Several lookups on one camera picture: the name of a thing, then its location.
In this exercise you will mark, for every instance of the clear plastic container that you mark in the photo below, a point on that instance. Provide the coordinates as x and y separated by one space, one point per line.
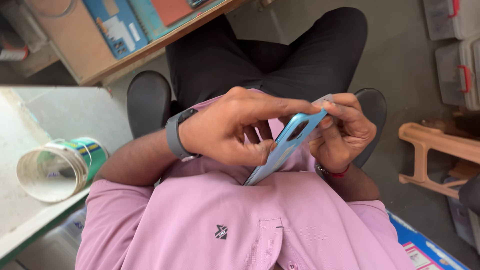
52 247

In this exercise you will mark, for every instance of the clear storage box red latch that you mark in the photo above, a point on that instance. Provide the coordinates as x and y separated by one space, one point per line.
450 71
438 18

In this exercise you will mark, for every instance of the blue printed carton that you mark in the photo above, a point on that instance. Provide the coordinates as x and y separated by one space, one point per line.
416 247

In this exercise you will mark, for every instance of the small translucent plastic card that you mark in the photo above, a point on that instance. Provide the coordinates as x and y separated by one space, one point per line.
322 99

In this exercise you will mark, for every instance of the beige plastic stool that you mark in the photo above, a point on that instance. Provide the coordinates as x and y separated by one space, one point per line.
423 138

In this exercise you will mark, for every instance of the person's right hand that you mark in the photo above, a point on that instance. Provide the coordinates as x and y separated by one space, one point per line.
352 138

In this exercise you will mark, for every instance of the clear plastic storage bin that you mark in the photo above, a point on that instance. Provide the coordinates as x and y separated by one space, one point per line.
461 225

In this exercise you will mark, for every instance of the grey wrist watch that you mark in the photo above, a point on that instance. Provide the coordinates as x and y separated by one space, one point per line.
172 135

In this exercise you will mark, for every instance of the light blue smartphone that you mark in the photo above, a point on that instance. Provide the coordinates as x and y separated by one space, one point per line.
285 150

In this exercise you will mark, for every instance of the wooden shelf with books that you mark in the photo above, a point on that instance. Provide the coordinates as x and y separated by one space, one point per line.
75 48

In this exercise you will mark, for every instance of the person's left hand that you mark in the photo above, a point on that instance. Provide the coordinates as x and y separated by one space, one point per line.
213 127

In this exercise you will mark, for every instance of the pink polo shirt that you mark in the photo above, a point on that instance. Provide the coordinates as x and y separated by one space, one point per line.
187 225

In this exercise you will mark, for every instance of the person's right fingers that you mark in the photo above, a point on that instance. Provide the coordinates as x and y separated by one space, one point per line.
339 108

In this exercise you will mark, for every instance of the white bucket with green label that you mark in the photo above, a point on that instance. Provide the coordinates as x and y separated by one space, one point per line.
52 172

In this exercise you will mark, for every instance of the black trousers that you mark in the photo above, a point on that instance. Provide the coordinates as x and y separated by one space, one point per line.
225 56

